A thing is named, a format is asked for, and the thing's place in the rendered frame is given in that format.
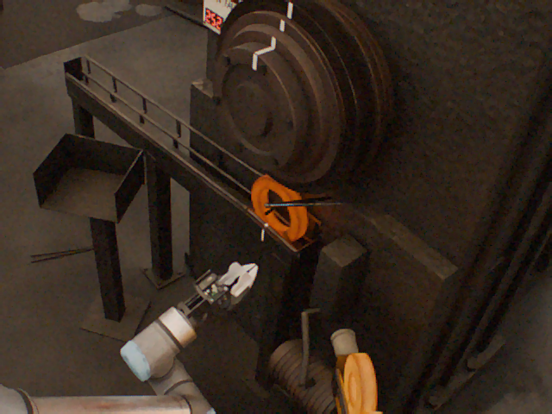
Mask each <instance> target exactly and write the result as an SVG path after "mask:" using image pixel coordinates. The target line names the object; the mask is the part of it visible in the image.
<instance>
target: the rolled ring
mask: <svg viewBox="0 0 552 414"><path fill-rule="evenodd" d="M268 189H271V190H274V191H276V193H277V194H278V195H279V196H280V197H281V198H282V199H283V201H291V200H299V199H302V198H301V197H300V195H299V193H298V192H297V191H292V190H290V189H288V188H286V187H284V186H283V185H281V184H279V183H278V182H276V181H275V180H274V179H272V178H271V177H269V176H268V175H265V176H263V177H261V178H259V179H257V180H256V181H255V182H254V185H253V189H252V200H253V205H254V209H255V212H256V214H257V215H258V216H259V217H260V218H261V219H263V220H264V221H265V222H266V223H268V224H269V225H271V226H272V227H273V228H274V229H275V230H276V231H278V232H279V233H280V235H281V236H282V237H283V238H285V239H286V240H287V241H288V242H294V241H296V240H297V239H299V238H300V237H302V236H303V234H304V232H305V231H306V229H307V223H308V219H307V212H306V208H305V206H292V207H287V209H288V210H289V215H290V220H291V222H290V227H287V226H285V225H284V224H282V223H281V222H280V221H279V220H278V219H277V218H276V216H275V215H274V214H273V212H272V214H269V215H268V216H265V215H264V212H265V211H266V210H268V209H269V208H271V207H268V208H265V207H264V203H268V200H267V192H268Z"/></svg>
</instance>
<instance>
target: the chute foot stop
mask: <svg viewBox="0 0 552 414"><path fill-rule="evenodd" d="M63 63H64V65H63V67H64V71H65V75H66V73H67V72H68V73H69V74H70V75H72V77H73V78H76V79H77V80H78V81H82V80H85V79H84V74H82V73H81V72H80V70H82V66H81V57H77V58H74V59H71V60H66V61H64V62H63Z"/></svg>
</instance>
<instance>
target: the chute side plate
mask: <svg viewBox="0 0 552 414"><path fill-rule="evenodd" d="M65 80H66V90H67V95H68V96H69V97H71V92H72V93H73V94H74V95H75V96H76V97H77V99H78V104H79V105H80V106H82V107H83V108H84V109H86V110H87V111H89V112H90V113H91V114H92V115H94V117H96V118H97V119H98V120H99V121H101V122H102V123H103V124H104V125H105V126H106V127H108V128H109V129H110V130H112V131H113V132H114V133H116V134H117V135H118V136H120V137H121V138H122V139H124V140H125V141H126V142H127V143H128V144H129V145H130V146H131V147H133V148H138V149H141V150H143V156H144V157H145V158H146V153H145V152H147V153H149V154H150V155H151V156H152V157H153V158H154V159H155V165H156V166H157V167H158V168H159V169H160V170H162V171H163V172H164V173H166V174H167V175H168V176H170V177H171V178H172V179H174V180H175V181H176V182H178V183H179V184H180V185H182V186H183V187H184V188H185V190H187V191H188V192H189V193H190V194H191V195H192V196H194V197H196V198H198V199H199V200H200V201H201V202H203V203H204V204H206V205H207V206H208V207H209V208H211V209H212V210H213V211H215V212H216V214H217V215H219V216H220V217H221V218H222V219H223V220H225V221H227V222H228V223H229V224H231V225H232V226H233V227H234V228H236V229H237V230H239V231H240V232H241V233H242V234H244V236H245V237H246V238H247V239H249V240H250V241H251V242H252V243H253V244H254V245H255V246H256V247H257V248H258V249H259V250H261V251H262V252H263V253H264V254H265V255H266V256H267V257H268V259H269V260H271V256H272V252H273V253H274V254H276V255H277V256H278V257H279V259H280V260H281V261H282V262H283V263H285V264H286V268H285V273H286V274H287V275H288V276H290V275H291V270H292V260H294V253H293V252H292V251H290V250H289V249H288V248H287V247H286V246H284V245H283V244H282V243H281V242H280V241H279V240H278V239H277V238H276V237H274V236H273V234H272V233H271V232H269V231H268V230H266V229H265V228H264V227H263V226H262V225H261V224H260V223H258V222H257V221H256V220H255V219H254V218H252V217H251V216H250V215H249V214H248V213H247V212H245V210H244V209H243V208H241V207H240V206H238V205H237V204H236V203H234V202H233V201H232V200H230V199H229V198H227V197H226V196H224V195H223V194H222V193H220V192H219V190H217V189H216V188H215V187H213V186H212V185H210V184H209V183H208V182H206V181H205V180H204V179H202V178H201V177H199V176H198V175H197V174H196V173H194V172H193V171H192V170H190V169H188V168H187V167H186V166H184V165H183V164H181V163H180V162H179V161H177V159H176V158H174V157H173V156H172V155H170V154H169V153H168V152H167V151H165V150H164V149H163V148H161V147H160V146H158V145H157V144H156V143H154V142H153V141H151V140H150V139H149V138H147V137H146V136H145V135H144V134H143V133H141V131H140V130H138V129H137V128H135V127H134V126H133V125H131V124H130V123H129V122H126V121H124V120H123V119H122V118H121V117H119V116H118V115H117V114H115V113H114V112H113V111H112V110H111V109H109V108H108V107H107V106H105V105H104V104H103V103H101V102H100V101H98V100H97V99H96V98H95V97H93V96H92V95H91V94H89V93H88V92H87V91H85V90H84V89H82V87H81V86H79V85H78V84H76V83H75V82H74V81H72V80H70V79H69V78H68V77H67V76H65ZM262 229H264V233H263V241H262V240H261V234H262Z"/></svg>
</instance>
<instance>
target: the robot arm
mask: <svg viewBox="0 0 552 414"><path fill-rule="evenodd" d="M257 269H258V267H257V266H256V265H255V264H253V265H246V266H243V267H241V266H240V265H238V264H237V263H233V264H232V265H231V266H230V267H229V272H228V273H227V274H223V275H220V276H216V275H215V274H214V273H211V271H210V270H209V271H208V272H207V273H206V274H204V275H203V276H202V277H201V278H200V279H198V280H197V281H196V282H194V283H193V285H194V287H195V289H196V291H197V293H196V294H195V295H193V296H192V297H191V298H190V299H188V300H187V301H186V302H185V303H183V302H182V301H181V302H180V303H179V304H177V306H178V308H177V310H176V309H175V308H174V307H172V308H171V309H169V310H168V311H167V312H166V313H164V314H162V315H161V317H159V318H158V319H157V320H156V321H155V322H153V323H152V324H150V325H149V326H147V327H146V328H145V329H144V330H143V331H142V332H141V333H140V334H139V335H138V336H136V337H135V338H134V339H133V340H131V341H129V342H127V344H126V345H125V346H124V347H123V348H122V350H121V355H122V357H123V359H124V360H125V361H126V363H127V364H128V365H129V367H130V369H131V370H132V371H133V373H134V374H135V375H136V377H137V378H138V379H139V380H140V381H144V380H147V381H148V382H149V384H150V385H151V387H152V388H153V389H154V391H155V393H156V394H157V396H127V397H120V396H109V397H97V396H90V397H74V396H73V397H38V398H33V397H29V395H28V394H27V393H26V392H25V391H23V389H20V388H7V387H4V386H1V385H0V414H216V413H215V412H214V411H213V408H211V407H210V405H209V403H208V402H207V400H206V399H205V397H204V395H203V394H202V393H201V392H200V391H199V389H198V387H197V386H196V385H195V384H194V382H193V380H192V379H191V377H190V375H189V374H187V372H186V371H185V369H184V366H183V365H182V363H181V362H180V361H179V360H178V359H177V357H176V356H175V355H176V354H177V353H178V352H179V351H181V350H182V349H183V348H185V347H186V346H187V345H188V344H189V343H190V342H192V341H193V340H194V339H196V338H197V337H198V336H197V334H196V332H198V331H199V330H200V329H201V328H200V327H199V325H198V322H199V321H200V322H201V323H211V324H218V325H225V324H226V323H227V321H228V320H229V319H230V317H229V316H228V315H227V311H232V310H233V309H234V308H236V307H237V306H239V305H240V304H242V303H243V302H244V300H245V298H246V297H247V295H248V293H249V291H250V287H251V285H252V284H253V282H254V279H255V276H256V274H257ZM206 275H207V276H208V277H207V278H206V279H205V280H203V281H202V282H201V283H200V284H199V282H198V281H199V280H201V279H202V278H203V277H204V276H206ZM237 280H238V282H237V283H235V282H236V281H237ZM228 287H232V289H231V291H230V290H229V288H228ZM230 293H231V294H232V296H231V295H230Z"/></svg>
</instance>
